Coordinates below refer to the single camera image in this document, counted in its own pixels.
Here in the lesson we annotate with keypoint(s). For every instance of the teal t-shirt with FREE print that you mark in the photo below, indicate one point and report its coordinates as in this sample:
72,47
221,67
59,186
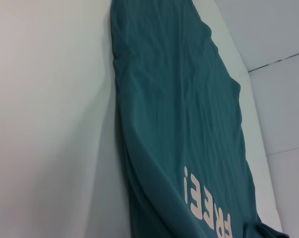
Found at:
179,111

